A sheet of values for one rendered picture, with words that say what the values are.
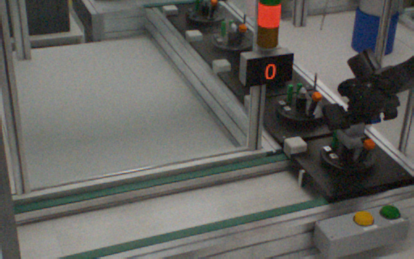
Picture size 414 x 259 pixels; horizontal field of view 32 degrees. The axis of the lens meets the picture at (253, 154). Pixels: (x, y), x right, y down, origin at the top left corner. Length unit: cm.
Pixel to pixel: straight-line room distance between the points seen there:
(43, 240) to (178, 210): 31
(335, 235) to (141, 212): 45
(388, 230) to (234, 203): 36
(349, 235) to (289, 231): 13
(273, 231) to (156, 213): 29
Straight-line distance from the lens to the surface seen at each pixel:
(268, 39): 164
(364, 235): 160
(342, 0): 306
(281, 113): 194
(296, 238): 160
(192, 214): 166
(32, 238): 163
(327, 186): 169
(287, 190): 176
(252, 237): 154
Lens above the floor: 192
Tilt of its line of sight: 32 degrees down
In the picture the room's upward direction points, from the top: 4 degrees clockwise
